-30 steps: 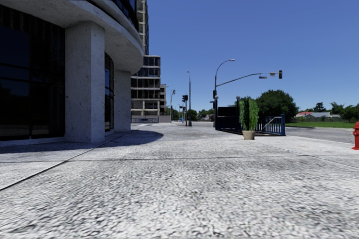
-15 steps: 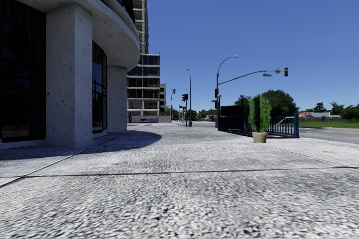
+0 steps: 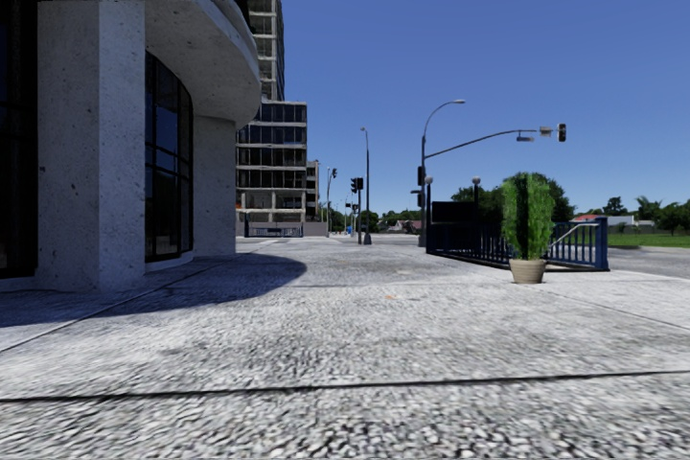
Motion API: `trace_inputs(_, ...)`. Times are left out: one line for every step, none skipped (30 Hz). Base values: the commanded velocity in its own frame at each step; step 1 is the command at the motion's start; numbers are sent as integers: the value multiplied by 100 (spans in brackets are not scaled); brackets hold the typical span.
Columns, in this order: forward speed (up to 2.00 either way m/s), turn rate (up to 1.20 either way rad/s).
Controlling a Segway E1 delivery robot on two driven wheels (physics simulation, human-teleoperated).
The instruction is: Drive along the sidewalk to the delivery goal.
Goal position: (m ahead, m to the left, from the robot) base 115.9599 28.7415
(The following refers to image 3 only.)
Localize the traffic light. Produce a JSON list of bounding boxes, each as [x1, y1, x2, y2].
[[325, 167, 338, 238], [410, 99, 568, 248], [350, 176, 365, 245]]

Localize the grey street lamp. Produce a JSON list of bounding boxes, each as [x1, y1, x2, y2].
[[359, 126, 373, 246]]

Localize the trees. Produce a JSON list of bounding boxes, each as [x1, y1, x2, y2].
[[582, 191, 690, 237], [325, 208, 422, 235], [450, 172, 576, 225]]

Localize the grey concrete building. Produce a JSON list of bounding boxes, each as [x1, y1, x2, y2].
[[306, 160, 329, 238]]

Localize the glass and concrete tower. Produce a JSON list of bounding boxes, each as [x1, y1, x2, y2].
[[235, 0, 309, 239]]

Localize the dark stairway railing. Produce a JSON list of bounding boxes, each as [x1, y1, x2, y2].
[[424, 175, 610, 272]]

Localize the potted green shrub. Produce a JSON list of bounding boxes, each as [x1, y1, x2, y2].
[[499, 172, 556, 286]]

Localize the pale concrete building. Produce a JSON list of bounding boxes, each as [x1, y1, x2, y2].
[[0, 0, 263, 296]]

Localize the white low building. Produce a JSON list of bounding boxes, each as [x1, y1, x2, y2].
[[571, 214, 656, 228]]

